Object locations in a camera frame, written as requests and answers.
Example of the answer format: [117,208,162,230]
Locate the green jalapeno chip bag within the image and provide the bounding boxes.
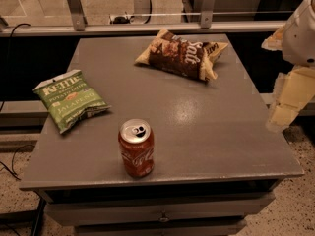
[33,70,110,134]

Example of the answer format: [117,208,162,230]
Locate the metal drawer knob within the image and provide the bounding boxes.
[158,214,170,223]

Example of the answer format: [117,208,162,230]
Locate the black cable on left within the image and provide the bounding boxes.
[0,22,37,182]

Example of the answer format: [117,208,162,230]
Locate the brown salt chip bag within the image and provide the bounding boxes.
[135,29,228,82]

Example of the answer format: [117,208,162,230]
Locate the red cola can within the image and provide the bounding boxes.
[118,119,155,178]

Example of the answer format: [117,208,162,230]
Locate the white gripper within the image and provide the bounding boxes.
[261,0,315,133]

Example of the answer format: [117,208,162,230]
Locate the grey drawer cabinet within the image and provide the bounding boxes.
[21,36,302,236]

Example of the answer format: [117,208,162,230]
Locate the metal railing frame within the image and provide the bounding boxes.
[0,0,301,36]

